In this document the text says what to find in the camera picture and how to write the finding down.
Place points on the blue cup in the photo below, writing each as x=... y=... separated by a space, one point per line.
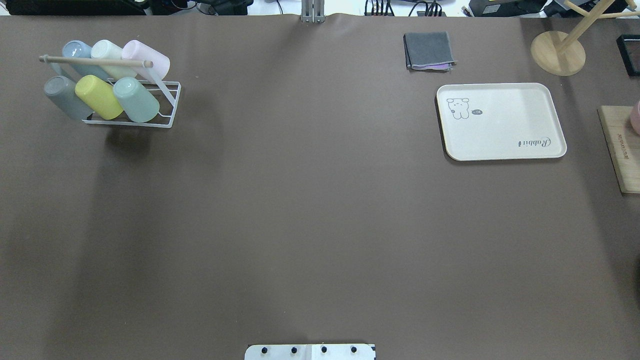
x=77 y=49

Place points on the yellow cup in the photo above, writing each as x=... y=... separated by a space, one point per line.
x=99 y=96

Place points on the grey cup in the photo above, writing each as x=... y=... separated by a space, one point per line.
x=60 y=90

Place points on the green cup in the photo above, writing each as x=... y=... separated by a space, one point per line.
x=136 y=100

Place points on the cream rabbit tray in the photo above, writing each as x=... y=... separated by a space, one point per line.
x=499 y=121

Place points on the folded grey cloth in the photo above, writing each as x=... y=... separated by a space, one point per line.
x=428 y=51

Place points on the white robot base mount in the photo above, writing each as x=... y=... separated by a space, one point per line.
x=317 y=351

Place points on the black framed box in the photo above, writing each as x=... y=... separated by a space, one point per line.
x=629 y=48

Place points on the cream cup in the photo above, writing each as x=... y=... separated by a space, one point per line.
x=104 y=49

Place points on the wooden mug tree stand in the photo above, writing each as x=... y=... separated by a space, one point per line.
x=560 y=53

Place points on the pink cup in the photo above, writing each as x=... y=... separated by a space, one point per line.
x=136 y=50

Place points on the white wire cup rack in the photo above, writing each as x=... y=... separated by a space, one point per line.
x=167 y=92

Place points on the pink bowl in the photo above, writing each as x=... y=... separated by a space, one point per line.
x=635 y=117

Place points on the wooden cutting board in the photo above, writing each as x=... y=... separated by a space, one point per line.
x=623 y=146

